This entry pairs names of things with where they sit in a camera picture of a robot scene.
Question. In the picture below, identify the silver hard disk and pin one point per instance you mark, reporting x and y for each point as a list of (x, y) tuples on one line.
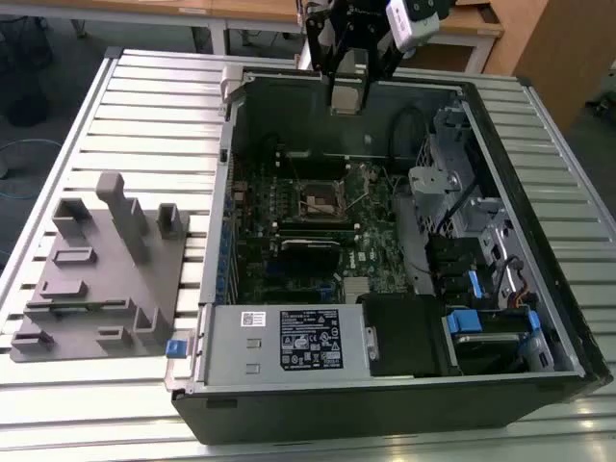
[(486, 338)]

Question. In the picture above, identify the grey case latch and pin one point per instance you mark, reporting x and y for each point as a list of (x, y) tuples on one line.
[(231, 84)]

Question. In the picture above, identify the black graphics card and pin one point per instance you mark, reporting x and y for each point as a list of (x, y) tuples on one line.
[(310, 257)]

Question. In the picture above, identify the metal drive cage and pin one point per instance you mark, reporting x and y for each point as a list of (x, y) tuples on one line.
[(433, 180)]

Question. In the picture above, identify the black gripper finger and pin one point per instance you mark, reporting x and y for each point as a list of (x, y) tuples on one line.
[(320, 43), (387, 62)]

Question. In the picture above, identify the blue drive clip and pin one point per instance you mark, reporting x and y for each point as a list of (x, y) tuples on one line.
[(474, 284)]

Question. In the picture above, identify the silver CPU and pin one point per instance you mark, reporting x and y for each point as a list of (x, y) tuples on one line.
[(347, 98)]

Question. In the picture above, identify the blue disk carrier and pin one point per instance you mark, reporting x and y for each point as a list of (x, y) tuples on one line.
[(464, 321)]

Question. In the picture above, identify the black disk bay block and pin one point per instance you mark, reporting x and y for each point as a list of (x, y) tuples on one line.
[(452, 260)]

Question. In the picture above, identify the wooden cabinet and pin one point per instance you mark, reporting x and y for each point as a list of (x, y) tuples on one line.
[(568, 48)]

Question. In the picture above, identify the silver power supply unit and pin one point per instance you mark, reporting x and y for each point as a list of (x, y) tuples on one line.
[(231, 346)]

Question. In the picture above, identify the black chair base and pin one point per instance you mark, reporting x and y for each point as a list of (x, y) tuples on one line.
[(606, 103)]

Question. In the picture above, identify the silver chipset heatsink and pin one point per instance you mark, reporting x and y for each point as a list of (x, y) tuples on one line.
[(357, 285)]

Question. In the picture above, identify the black office chair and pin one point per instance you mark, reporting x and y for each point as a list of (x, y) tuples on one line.
[(24, 96)]

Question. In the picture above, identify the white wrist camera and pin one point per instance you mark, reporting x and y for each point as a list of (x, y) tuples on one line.
[(409, 26)]

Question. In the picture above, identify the CPU socket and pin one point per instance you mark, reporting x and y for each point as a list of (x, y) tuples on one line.
[(320, 187)]

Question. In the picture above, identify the grey parts rack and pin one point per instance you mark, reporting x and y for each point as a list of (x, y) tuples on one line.
[(110, 289)]

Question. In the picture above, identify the green motherboard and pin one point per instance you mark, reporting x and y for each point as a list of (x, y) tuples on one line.
[(380, 240)]

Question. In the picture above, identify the short wooden desk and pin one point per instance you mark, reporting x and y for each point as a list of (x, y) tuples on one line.
[(120, 6)]

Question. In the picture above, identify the black open PC case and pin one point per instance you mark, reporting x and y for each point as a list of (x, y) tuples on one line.
[(337, 414)]

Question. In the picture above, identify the long wooden desk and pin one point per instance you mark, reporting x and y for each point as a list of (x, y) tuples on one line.
[(462, 26)]

